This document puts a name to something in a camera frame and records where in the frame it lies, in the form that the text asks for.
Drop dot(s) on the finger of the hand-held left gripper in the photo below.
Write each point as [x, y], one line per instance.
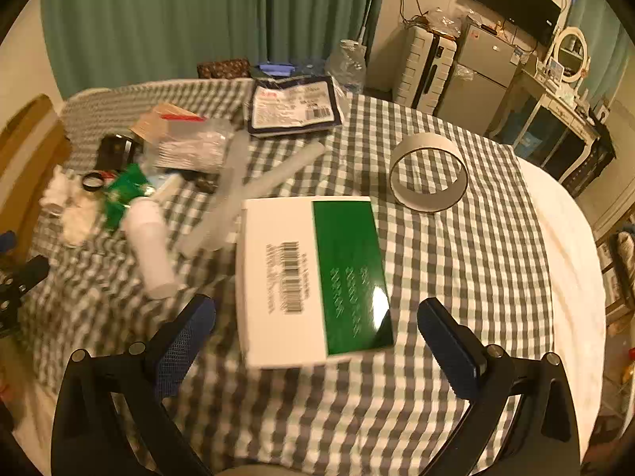
[6, 241]
[30, 270]

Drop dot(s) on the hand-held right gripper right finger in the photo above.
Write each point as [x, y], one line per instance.
[446, 352]

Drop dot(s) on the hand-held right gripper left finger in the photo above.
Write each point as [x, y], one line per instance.
[188, 337]

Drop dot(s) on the white plastic bottle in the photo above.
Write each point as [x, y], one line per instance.
[149, 248]

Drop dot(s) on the green and white box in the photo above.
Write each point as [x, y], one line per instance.
[278, 282]

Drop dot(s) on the black object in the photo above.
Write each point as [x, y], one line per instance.
[116, 151]

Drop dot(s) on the white tape roll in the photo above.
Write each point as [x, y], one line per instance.
[421, 204]

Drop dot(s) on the checkered cloth desktop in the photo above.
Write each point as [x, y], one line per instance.
[446, 258]

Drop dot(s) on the white cotton wad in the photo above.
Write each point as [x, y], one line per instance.
[74, 213]

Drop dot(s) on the green packet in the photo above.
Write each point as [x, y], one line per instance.
[124, 193]

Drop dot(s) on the clear plastic tube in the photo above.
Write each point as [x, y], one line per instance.
[285, 168]
[223, 198]

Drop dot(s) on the clear bag of cotton swabs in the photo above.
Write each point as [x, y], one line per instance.
[191, 146]

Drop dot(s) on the brown paper card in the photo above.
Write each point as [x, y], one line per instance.
[158, 119]

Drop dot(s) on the blue bin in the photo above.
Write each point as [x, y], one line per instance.
[526, 134]

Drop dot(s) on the black hanging cloth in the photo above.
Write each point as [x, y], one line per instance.
[603, 153]

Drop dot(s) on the clear zip pouch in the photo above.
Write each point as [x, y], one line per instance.
[292, 104]

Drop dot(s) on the wide green curtain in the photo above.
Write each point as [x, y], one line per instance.
[149, 20]

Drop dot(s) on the white vanity table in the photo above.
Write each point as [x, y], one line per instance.
[550, 104]

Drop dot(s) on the grey mini fridge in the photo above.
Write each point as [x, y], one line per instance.
[476, 84]

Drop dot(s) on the brown patterned bag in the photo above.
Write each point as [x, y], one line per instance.
[223, 68]

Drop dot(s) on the blue folder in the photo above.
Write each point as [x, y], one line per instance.
[275, 67]

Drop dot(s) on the white suitcase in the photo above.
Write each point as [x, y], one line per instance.
[416, 69]

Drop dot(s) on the clear water jug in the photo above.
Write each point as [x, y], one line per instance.
[347, 67]

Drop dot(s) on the oval white mirror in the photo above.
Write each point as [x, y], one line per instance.
[570, 49]

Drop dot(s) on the clear plastic bag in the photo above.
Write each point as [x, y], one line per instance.
[441, 17]

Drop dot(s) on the white curtain wand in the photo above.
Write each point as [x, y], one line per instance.
[368, 10]

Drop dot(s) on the narrow green curtain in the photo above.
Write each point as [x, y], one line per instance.
[603, 25]

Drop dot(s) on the small picture frame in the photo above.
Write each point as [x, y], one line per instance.
[554, 67]

